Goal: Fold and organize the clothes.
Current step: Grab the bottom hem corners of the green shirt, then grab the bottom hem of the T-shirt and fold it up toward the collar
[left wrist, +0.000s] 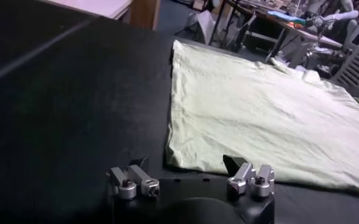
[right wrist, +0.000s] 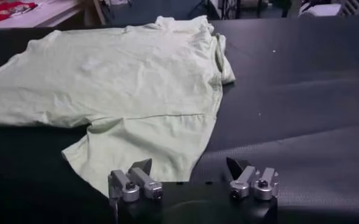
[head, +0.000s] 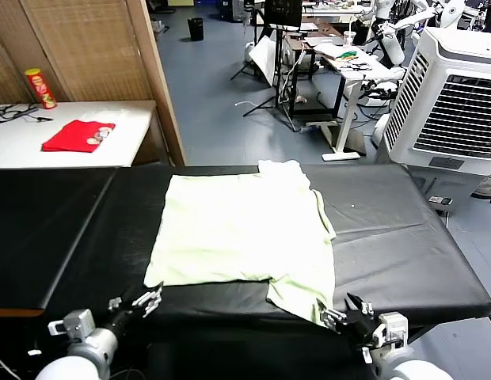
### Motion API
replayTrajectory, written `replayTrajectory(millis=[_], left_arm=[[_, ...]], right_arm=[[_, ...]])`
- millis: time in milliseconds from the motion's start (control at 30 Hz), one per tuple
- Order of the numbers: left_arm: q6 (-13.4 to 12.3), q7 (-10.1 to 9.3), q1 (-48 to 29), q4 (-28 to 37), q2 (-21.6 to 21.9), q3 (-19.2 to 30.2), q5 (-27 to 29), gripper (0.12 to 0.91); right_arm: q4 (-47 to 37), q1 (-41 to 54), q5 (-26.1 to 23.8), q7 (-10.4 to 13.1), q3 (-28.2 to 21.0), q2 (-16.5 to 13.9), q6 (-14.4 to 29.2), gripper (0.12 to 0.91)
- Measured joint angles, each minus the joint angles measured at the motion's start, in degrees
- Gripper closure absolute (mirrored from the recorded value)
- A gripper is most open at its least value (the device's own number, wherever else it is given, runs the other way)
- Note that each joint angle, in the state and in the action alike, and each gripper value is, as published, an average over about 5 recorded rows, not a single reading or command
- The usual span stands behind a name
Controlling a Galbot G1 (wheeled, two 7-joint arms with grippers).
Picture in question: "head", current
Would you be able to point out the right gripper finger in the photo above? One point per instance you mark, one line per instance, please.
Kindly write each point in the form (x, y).
(328, 316)
(360, 306)

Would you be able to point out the small black device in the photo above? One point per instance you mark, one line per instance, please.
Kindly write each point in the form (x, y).
(441, 200)

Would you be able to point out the black monitor on stand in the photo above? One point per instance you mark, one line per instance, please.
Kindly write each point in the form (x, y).
(283, 12)

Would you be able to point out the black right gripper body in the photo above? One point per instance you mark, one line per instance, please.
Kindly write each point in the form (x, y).
(358, 328)

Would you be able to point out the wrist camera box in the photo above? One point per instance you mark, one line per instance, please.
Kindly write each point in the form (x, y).
(77, 322)
(393, 328)

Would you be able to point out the white desk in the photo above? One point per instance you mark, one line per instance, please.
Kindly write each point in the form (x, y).
(372, 71)

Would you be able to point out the colourful cloth on desk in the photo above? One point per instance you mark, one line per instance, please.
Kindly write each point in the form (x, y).
(346, 54)

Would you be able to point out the white side table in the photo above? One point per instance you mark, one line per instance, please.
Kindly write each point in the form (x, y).
(122, 130)

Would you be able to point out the grey laptop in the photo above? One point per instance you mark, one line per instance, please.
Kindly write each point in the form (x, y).
(324, 41)

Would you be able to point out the plastic cup with straw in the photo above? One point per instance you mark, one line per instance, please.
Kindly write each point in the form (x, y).
(349, 39)

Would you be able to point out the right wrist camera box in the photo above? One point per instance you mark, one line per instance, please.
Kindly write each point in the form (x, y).
(393, 328)

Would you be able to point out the black trash bin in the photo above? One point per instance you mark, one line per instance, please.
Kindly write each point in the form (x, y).
(195, 29)

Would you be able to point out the white leaning board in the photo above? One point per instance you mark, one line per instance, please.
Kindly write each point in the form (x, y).
(263, 57)

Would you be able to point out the white air cooler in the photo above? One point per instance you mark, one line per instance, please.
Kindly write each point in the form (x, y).
(459, 107)

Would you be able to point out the black pen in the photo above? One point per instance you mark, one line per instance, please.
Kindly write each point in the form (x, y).
(43, 118)

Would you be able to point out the black tripod stand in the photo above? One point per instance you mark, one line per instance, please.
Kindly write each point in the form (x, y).
(278, 79)

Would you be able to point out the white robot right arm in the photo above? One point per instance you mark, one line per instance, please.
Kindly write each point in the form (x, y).
(412, 370)

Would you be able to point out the folded red t-shirt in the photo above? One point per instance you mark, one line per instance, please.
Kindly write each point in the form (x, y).
(75, 136)

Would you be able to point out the white humanoid robot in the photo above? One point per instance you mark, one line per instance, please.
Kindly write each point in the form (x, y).
(453, 12)
(392, 43)

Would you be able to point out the wooden folding screen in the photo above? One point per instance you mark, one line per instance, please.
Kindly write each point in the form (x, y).
(91, 51)

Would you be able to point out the red chips can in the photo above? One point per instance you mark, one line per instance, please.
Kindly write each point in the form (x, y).
(41, 89)

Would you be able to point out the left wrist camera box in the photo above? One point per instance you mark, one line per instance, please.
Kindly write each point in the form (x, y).
(77, 322)

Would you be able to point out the light green t-shirt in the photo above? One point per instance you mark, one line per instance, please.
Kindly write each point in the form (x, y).
(237, 229)

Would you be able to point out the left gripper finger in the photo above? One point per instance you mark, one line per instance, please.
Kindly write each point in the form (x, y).
(115, 304)
(152, 301)

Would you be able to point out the brown desk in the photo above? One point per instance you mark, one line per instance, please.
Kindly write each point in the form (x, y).
(309, 33)

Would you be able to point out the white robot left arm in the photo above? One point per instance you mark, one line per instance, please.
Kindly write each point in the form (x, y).
(71, 366)

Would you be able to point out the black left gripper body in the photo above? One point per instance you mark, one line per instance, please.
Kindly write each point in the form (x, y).
(124, 318)

